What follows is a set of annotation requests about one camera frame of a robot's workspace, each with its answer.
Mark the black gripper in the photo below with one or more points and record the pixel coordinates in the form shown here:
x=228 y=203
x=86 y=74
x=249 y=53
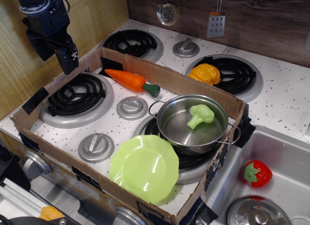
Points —
x=48 y=36

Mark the green toy broccoli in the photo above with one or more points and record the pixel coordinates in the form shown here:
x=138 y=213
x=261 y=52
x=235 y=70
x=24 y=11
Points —
x=200 y=113

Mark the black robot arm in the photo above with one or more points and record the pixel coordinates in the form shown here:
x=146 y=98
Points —
x=44 y=8

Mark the front left black burner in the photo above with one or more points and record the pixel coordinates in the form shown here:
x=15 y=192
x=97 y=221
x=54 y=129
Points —
x=80 y=102

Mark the black burner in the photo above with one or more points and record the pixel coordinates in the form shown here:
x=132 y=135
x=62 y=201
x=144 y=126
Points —
x=237 y=75
x=137 y=43
x=191 y=167
x=80 y=102

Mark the back left black burner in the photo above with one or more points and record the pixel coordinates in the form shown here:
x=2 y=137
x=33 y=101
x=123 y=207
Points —
x=137 y=43

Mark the orange toy carrot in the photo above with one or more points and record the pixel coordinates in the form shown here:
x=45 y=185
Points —
x=133 y=82

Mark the silver stove knob centre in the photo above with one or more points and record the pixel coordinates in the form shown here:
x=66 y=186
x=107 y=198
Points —
x=132 y=108

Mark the silver stove knob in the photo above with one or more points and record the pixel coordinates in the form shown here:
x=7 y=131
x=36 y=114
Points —
x=96 y=148
x=132 y=108
x=186 y=49

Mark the hanging steel strainer ladle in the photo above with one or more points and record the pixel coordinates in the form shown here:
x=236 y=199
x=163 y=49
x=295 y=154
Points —
x=167 y=13

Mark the silver stove knob front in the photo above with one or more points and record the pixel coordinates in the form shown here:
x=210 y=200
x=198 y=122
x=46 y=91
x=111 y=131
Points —
x=96 y=148

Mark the silver oven knob left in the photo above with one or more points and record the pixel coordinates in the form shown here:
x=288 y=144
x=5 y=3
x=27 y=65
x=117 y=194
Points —
x=35 y=166

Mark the silver oven knob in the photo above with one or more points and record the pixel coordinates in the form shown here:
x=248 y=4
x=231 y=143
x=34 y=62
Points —
x=35 y=166
x=124 y=216

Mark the silver stove knob back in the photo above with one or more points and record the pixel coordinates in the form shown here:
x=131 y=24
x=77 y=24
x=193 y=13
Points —
x=186 y=49

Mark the yellow toy pumpkin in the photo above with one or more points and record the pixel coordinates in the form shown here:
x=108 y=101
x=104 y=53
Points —
x=205 y=73

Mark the light green plastic plate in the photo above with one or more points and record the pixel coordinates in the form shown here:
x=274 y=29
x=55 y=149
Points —
x=146 y=166

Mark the hanging steel slotted spatula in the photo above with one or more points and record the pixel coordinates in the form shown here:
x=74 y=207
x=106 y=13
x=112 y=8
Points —
x=216 y=22

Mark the small steel pot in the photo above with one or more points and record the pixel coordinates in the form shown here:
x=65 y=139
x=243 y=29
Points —
x=172 y=119

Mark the orange sponge piece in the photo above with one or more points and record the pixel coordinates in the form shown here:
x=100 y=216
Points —
x=49 y=213

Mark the back right black burner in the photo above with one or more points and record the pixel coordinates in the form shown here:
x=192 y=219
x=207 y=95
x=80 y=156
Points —
x=237 y=75

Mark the silver oven knob right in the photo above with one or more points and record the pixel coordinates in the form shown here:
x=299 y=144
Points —
x=124 y=216

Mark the front right black burner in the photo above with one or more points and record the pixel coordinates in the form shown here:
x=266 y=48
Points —
x=191 y=167

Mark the red toy strawberry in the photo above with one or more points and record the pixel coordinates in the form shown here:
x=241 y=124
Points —
x=257 y=174

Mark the steel sink basin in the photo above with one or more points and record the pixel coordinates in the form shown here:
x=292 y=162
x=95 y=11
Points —
x=286 y=157

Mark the steel pot lid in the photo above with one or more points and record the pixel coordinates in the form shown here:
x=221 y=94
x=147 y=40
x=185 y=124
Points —
x=256 y=210

